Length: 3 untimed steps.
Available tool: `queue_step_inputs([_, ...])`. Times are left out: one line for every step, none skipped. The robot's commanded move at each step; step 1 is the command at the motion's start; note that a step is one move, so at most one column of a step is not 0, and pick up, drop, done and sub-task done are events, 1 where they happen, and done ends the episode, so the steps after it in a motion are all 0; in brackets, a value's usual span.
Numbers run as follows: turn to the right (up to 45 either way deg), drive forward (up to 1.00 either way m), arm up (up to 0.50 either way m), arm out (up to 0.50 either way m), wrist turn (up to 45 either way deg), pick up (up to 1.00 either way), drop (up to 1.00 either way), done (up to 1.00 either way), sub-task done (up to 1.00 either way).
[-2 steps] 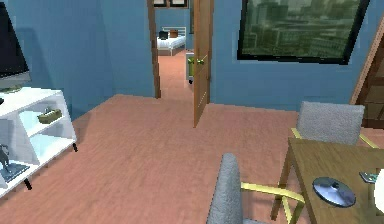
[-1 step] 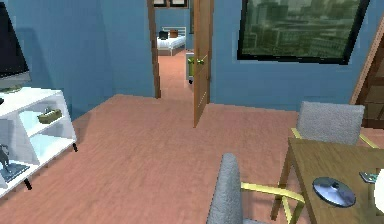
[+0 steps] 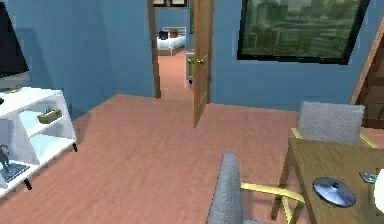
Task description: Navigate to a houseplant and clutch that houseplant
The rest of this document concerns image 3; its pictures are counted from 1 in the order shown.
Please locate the green white cart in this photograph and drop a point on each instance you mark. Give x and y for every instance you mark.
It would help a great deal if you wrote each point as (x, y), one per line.
(190, 66)

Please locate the brown wooden room door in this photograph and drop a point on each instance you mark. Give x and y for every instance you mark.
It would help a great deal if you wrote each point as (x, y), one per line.
(202, 63)

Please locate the white bed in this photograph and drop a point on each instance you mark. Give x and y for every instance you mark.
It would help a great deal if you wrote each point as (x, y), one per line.
(170, 43)

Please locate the brown box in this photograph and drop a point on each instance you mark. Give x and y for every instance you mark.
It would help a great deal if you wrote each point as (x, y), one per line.
(173, 33)

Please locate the black box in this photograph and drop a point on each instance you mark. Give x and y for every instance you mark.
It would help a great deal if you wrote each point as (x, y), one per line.
(163, 34)

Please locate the grey upholstered chair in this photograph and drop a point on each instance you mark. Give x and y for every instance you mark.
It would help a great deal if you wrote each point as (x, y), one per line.
(330, 122)
(230, 193)

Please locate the black framed window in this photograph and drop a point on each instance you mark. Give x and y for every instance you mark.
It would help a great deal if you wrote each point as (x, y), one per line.
(300, 30)

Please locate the olive tissue box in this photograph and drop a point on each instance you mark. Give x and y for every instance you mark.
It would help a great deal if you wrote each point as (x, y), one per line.
(50, 115)

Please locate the white shelf unit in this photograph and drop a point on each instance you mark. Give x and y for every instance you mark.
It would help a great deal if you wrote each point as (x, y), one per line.
(40, 133)

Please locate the grey round plate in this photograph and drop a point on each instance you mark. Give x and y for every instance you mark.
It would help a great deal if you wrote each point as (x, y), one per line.
(334, 191)

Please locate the brown wooden table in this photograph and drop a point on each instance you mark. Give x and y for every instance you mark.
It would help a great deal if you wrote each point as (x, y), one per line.
(336, 186)

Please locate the brown wooden bookshelf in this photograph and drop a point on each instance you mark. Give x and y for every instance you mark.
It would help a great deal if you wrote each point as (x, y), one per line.
(371, 86)

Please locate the small dark phone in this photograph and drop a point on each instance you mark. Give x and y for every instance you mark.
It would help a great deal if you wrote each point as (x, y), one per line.
(368, 176)

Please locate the black television set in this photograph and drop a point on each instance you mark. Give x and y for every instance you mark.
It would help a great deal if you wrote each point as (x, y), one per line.
(8, 56)

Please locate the grey figurine statue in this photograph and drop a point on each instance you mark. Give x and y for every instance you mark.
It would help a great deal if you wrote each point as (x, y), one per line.
(4, 159)

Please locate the white round object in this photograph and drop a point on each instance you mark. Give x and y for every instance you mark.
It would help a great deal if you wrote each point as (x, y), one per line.
(379, 193)

